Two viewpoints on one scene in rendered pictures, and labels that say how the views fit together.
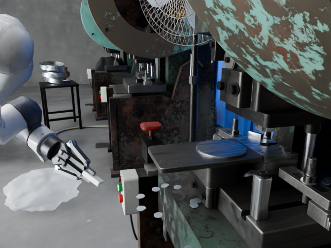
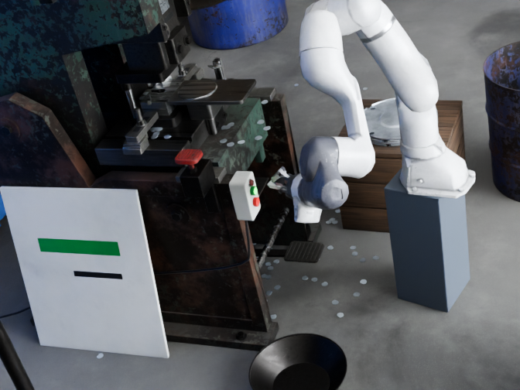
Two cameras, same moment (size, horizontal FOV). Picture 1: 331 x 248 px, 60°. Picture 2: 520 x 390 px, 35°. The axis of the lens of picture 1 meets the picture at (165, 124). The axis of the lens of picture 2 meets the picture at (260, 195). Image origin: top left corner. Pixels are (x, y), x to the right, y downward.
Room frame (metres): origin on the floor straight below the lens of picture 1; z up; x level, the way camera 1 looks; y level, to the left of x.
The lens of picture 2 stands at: (2.33, 1.50, 1.88)
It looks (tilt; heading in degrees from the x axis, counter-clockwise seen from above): 33 degrees down; 222
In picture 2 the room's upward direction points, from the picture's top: 13 degrees counter-clockwise
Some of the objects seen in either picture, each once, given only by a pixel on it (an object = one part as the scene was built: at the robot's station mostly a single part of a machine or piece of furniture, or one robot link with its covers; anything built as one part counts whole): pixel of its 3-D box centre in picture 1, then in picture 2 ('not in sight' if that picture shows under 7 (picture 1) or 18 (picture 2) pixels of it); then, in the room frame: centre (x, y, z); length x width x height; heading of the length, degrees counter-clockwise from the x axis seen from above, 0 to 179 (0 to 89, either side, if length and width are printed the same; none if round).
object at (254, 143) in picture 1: (262, 152); (164, 97); (0.70, -0.26, 0.76); 0.15 x 0.09 x 0.05; 16
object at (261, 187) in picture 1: (260, 194); (219, 71); (0.50, -0.18, 0.75); 0.03 x 0.03 x 0.10; 16
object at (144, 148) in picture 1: (152, 163); (202, 193); (0.94, 0.05, 0.62); 0.10 x 0.06 x 0.20; 16
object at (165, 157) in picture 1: (202, 174); (216, 107); (0.65, -0.09, 0.72); 0.25 x 0.14 x 0.14; 106
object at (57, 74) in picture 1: (59, 95); not in sight; (3.41, 1.28, 0.40); 0.45 x 0.40 x 0.79; 28
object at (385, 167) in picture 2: not in sight; (401, 165); (0.04, 0.19, 0.18); 0.40 x 0.38 x 0.35; 103
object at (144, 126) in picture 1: (151, 134); (191, 165); (0.96, 0.05, 0.72); 0.07 x 0.06 x 0.08; 106
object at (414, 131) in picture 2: not in sight; (414, 95); (0.42, 0.47, 0.71); 0.18 x 0.11 x 0.25; 36
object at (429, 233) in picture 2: not in sight; (429, 235); (0.45, 0.49, 0.23); 0.18 x 0.18 x 0.45; 0
